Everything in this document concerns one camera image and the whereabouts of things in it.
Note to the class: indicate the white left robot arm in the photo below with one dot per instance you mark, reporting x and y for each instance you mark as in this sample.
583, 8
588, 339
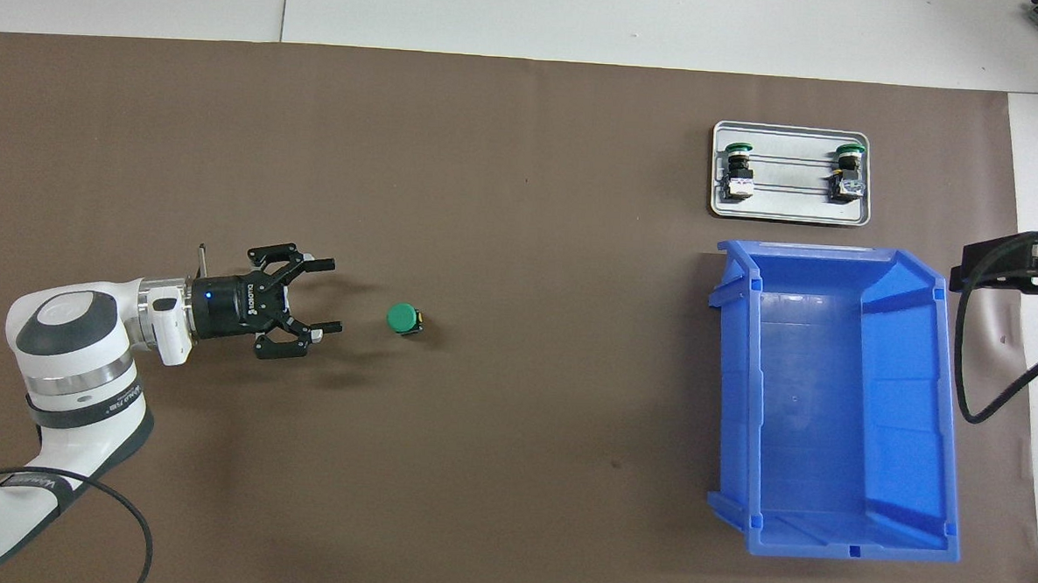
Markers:
70, 333

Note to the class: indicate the blue plastic storage bin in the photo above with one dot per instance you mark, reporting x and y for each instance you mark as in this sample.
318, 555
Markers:
829, 410

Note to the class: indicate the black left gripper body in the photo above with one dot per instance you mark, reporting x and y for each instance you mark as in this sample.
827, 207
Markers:
234, 305

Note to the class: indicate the grey metal tray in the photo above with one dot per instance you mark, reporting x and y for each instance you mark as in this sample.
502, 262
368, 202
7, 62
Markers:
790, 207

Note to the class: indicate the brown paper table mat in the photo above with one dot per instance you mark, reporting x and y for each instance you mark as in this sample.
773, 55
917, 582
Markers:
488, 194

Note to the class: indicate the green push button switch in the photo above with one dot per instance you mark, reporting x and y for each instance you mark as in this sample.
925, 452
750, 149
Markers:
402, 318
846, 179
738, 171

